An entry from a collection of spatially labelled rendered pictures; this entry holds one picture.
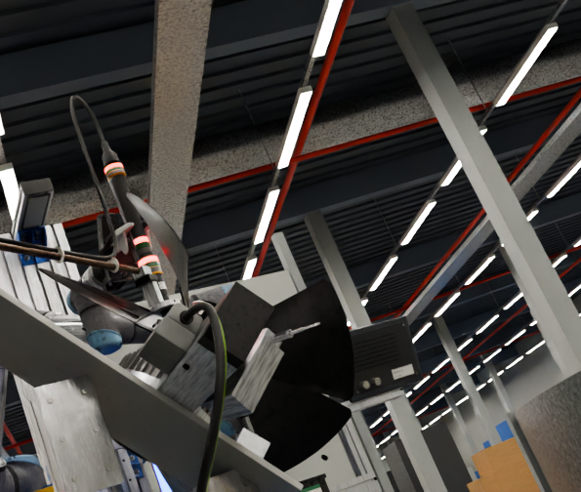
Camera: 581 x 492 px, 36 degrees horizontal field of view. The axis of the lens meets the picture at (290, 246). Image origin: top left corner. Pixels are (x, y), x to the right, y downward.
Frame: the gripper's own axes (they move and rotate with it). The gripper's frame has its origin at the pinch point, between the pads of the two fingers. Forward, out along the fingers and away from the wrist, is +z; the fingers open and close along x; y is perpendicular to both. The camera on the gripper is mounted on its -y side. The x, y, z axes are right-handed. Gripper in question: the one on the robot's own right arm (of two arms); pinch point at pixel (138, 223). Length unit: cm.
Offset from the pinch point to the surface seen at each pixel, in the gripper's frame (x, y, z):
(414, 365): -85, 42, -19
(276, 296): -168, -38, -154
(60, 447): 38, 47, 10
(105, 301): 15.2, 18.2, 1.8
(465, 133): -616, -235, -300
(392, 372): -77, 42, -21
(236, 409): 17, 53, 32
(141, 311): 8.6, 21.8, 2.3
